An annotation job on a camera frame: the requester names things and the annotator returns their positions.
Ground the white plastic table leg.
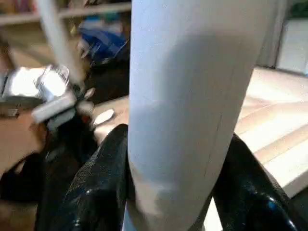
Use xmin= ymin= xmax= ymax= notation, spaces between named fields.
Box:
xmin=36 ymin=0 xmax=87 ymax=92
xmin=123 ymin=0 xmax=284 ymax=231

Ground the white storage box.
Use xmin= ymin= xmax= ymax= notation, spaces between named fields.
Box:
xmin=277 ymin=17 xmax=308 ymax=75

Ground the beige wall shelf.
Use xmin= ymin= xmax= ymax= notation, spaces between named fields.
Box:
xmin=0 ymin=1 xmax=133 ymax=27

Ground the black work mat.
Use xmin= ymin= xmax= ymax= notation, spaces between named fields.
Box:
xmin=29 ymin=67 xmax=308 ymax=231

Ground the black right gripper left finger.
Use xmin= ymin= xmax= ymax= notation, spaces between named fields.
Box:
xmin=51 ymin=123 xmax=131 ymax=231

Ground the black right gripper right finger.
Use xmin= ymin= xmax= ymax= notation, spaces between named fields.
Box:
xmin=212 ymin=134 xmax=301 ymax=231

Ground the blue fabric bag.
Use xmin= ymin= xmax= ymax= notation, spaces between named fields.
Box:
xmin=77 ymin=19 xmax=130 ymax=63

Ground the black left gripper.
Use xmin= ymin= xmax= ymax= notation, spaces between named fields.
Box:
xmin=43 ymin=108 xmax=116 ymax=164

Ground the white plastic table top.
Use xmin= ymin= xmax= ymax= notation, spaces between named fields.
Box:
xmin=89 ymin=65 xmax=308 ymax=231

